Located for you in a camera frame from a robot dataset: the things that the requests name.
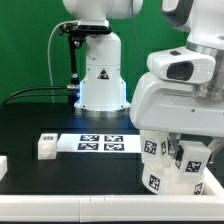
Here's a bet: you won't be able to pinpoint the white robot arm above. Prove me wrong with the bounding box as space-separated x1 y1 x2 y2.
130 0 224 152

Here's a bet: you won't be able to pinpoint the white camera cable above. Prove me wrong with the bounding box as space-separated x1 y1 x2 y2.
47 21 78 104

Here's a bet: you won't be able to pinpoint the black cables on table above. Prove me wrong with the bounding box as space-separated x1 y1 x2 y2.
1 85 80 107

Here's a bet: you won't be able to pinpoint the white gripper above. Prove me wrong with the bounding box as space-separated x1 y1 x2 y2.
130 72 224 164

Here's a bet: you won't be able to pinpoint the white sheet with tags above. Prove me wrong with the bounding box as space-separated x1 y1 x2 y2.
57 134 141 153

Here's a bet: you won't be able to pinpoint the white round stool seat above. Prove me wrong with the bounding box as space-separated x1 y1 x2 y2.
142 165 204 195

